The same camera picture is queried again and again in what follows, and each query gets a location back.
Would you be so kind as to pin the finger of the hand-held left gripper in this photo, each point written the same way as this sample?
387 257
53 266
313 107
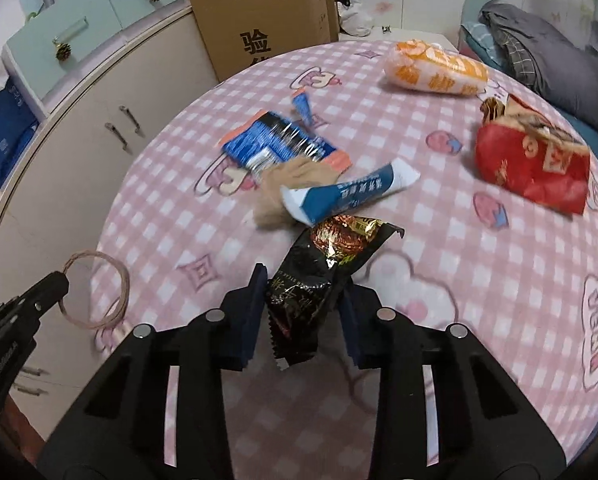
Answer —
49 290

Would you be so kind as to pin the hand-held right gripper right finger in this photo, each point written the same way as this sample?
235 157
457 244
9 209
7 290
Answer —
350 327

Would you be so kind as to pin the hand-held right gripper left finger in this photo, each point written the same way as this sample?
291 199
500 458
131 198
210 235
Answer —
251 325

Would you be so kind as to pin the black snack wrapper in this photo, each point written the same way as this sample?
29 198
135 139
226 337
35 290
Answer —
309 280

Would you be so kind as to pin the blue orange snack wrapper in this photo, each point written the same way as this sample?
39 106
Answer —
274 140

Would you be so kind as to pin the pink checked tablecloth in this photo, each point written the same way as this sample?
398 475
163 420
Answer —
429 260

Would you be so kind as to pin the tan fuzzy cloth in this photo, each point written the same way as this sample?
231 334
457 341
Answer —
279 182

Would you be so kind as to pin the blue patterned bag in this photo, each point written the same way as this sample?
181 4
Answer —
4 130

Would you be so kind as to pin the long white cabinet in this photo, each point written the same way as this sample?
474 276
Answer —
94 125

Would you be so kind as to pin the small blue sachet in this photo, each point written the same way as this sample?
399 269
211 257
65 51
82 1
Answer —
304 105

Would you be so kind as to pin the red snack bag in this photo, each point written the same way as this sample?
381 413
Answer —
529 170

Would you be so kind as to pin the wide mint drawer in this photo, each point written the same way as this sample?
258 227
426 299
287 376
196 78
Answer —
64 45

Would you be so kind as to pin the orange white snack bag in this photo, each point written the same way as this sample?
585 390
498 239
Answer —
429 70

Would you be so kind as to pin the checked pillow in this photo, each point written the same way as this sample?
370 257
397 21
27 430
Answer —
479 45

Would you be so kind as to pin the brown cardboard box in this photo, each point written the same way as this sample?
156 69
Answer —
259 10

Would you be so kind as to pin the grey duvet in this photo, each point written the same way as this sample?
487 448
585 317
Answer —
554 60

